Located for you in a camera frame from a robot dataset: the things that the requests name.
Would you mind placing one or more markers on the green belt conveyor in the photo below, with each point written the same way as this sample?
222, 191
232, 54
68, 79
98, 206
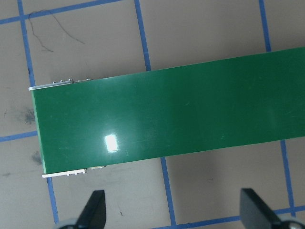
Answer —
166, 114

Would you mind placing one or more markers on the thin black thread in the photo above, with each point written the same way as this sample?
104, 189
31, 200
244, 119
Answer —
32, 32

